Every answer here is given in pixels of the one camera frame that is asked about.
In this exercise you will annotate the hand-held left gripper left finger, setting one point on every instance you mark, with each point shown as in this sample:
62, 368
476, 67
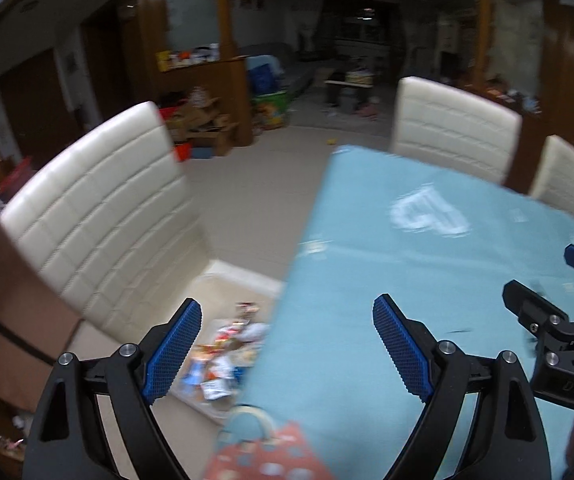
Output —
174, 350

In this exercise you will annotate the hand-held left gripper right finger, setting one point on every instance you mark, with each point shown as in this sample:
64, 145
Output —
402, 350

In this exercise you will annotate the pile of discarded wrappers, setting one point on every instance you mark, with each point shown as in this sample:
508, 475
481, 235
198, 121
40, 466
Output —
222, 360

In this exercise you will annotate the black thread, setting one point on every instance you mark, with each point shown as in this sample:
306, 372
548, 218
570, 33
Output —
458, 331

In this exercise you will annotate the cream quilted dining chair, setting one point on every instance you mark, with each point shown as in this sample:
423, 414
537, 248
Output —
107, 210
452, 125
564, 175

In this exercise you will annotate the blue printed tablecloth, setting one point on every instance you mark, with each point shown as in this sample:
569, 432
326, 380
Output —
367, 260

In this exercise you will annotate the pile of cardboard boxes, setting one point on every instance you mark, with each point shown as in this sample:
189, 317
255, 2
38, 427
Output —
202, 120

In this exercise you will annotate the green printed bag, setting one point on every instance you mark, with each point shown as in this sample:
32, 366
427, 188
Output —
269, 110

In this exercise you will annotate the low coffee table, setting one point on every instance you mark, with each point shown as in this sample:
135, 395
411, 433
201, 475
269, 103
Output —
349, 90

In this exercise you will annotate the wooden partition cabinet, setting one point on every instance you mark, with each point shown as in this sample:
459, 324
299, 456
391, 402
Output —
217, 80

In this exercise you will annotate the blue bag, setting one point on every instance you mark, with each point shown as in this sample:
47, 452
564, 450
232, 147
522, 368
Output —
262, 75

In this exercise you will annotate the row of small boxes bottles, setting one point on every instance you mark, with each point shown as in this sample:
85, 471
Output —
187, 57

